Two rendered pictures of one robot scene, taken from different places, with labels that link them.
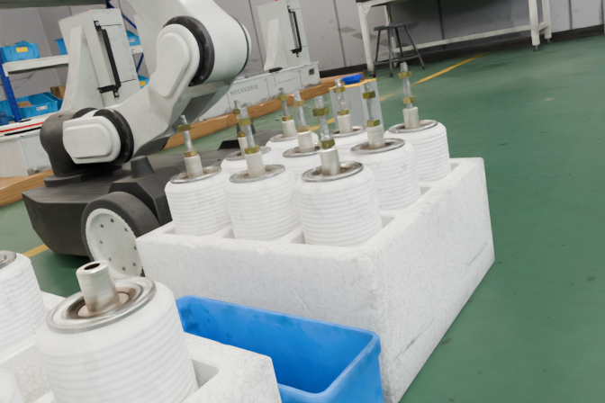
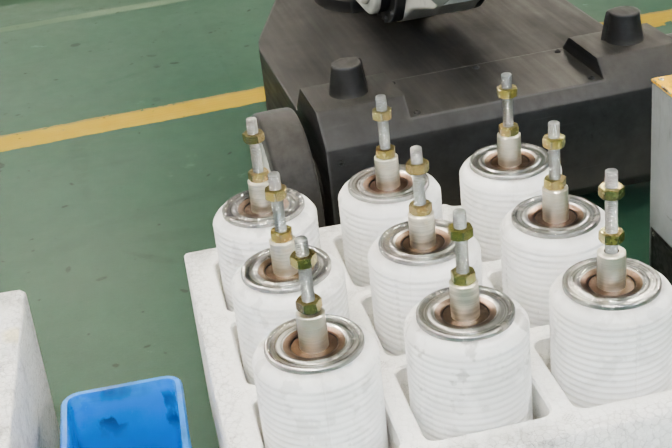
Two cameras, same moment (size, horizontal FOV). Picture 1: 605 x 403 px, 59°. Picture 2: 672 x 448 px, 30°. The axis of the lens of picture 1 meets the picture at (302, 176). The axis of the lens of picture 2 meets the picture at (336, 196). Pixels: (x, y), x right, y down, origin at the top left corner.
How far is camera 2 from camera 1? 70 cm
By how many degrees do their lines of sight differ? 42
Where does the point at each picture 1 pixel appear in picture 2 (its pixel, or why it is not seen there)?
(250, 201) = (241, 313)
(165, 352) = not seen: outside the picture
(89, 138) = not seen: outside the picture
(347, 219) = (282, 428)
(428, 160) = (587, 363)
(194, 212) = (230, 268)
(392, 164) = (438, 364)
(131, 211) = (281, 164)
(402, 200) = (451, 421)
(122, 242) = not seen: hidden behind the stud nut
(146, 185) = (327, 123)
